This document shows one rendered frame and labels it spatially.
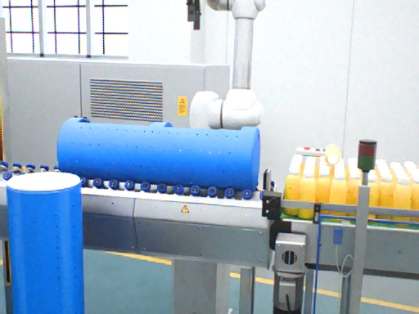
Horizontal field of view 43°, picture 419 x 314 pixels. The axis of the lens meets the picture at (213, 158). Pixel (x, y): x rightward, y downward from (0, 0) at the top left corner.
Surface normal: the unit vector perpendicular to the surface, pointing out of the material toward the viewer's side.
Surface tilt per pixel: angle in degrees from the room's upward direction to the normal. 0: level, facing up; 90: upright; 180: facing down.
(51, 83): 90
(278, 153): 90
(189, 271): 90
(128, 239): 110
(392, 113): 90
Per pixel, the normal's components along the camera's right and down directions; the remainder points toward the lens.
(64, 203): 0.73, 0.15
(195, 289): -0.39, 0.18
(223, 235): -0.19, 0.51
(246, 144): -0.15, -0.44
